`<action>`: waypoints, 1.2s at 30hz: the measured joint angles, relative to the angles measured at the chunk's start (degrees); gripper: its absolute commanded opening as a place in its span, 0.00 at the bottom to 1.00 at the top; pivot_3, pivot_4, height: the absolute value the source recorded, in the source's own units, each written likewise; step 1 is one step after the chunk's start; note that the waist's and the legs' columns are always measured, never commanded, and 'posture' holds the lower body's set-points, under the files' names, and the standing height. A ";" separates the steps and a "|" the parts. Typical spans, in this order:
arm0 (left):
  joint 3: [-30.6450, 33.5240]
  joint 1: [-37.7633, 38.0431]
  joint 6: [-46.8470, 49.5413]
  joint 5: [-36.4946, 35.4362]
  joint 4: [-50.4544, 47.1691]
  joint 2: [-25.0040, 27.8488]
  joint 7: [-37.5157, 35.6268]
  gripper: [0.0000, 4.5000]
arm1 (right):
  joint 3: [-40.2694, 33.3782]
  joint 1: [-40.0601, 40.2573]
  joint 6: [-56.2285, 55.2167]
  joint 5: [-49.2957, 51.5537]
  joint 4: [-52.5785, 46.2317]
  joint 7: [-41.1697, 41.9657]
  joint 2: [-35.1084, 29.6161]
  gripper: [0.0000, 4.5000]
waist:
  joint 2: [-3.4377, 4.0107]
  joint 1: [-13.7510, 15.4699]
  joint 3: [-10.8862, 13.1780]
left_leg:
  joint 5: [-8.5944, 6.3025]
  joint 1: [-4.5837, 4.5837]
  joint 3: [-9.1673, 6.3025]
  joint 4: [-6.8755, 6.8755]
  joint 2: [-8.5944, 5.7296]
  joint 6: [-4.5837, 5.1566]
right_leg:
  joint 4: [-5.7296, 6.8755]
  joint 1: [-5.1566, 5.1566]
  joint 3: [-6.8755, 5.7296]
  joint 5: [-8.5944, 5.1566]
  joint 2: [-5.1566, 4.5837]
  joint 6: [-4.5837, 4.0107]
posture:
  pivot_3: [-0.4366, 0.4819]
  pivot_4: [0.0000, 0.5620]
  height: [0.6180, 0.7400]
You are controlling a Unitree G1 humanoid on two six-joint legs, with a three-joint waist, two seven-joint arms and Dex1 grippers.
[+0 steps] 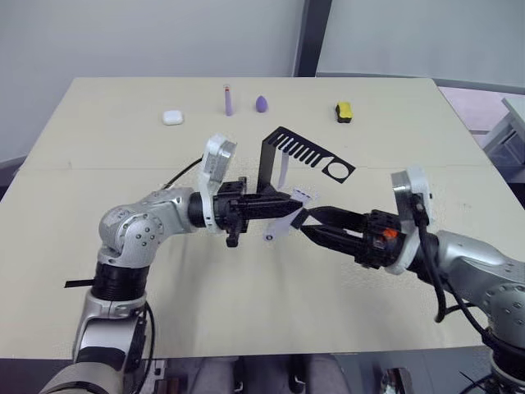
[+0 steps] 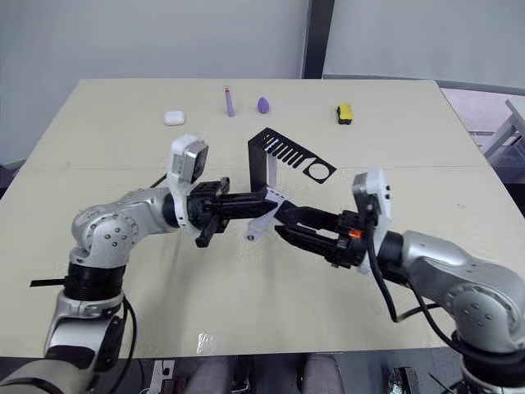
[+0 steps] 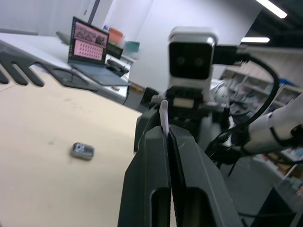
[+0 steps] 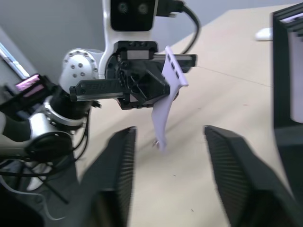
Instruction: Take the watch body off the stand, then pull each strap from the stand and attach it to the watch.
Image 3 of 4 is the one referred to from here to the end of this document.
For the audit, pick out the long ceiling light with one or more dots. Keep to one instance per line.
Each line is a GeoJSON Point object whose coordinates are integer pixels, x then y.
{"type": "Point", "coordinates": [272, 8]}
{"type": "Point", "coordinates": [255, 39]}

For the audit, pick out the orange plastic container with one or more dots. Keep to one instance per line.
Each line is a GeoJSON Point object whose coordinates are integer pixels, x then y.
{"type": "Point", "coordinates": [116, 35]}

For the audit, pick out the storage shelf rack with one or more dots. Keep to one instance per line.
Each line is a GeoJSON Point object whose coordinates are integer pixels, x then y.
{"type": "Point", "coordinates": [260, 87]}

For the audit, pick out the black box with display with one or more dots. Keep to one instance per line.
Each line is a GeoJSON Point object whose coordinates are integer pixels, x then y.
{"type": "Point", "coordinates": [114, 50]}

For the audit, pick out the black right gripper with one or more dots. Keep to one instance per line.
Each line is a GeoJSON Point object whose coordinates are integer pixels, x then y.
{"type": "Point", "coordinates": [189, 113]}

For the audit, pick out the open laptop with pink screen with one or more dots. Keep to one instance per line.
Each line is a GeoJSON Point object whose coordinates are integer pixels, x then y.
{"type": "Point", "coordinates": [92, 49]}

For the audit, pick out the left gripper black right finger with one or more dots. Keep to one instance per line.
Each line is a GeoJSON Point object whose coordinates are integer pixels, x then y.
{"type": "Point", "coordinates": [201, 179]}

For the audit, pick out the green plastic box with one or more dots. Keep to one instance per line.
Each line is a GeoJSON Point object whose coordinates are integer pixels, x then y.
{"type": "Point", "coordinates": [132, 46]}

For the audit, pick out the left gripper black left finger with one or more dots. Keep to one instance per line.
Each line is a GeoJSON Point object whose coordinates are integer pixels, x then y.
{"type": "Point", "coordinates": [142, 179]}

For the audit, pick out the black handheld controller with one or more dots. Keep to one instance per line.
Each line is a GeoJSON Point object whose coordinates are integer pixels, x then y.
{"type": "Point", "coordinates": [118, 67]}

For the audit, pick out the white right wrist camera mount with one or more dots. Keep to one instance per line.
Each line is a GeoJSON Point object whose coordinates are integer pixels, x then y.
{"type": "Point", "coordinates": [191, 56]}

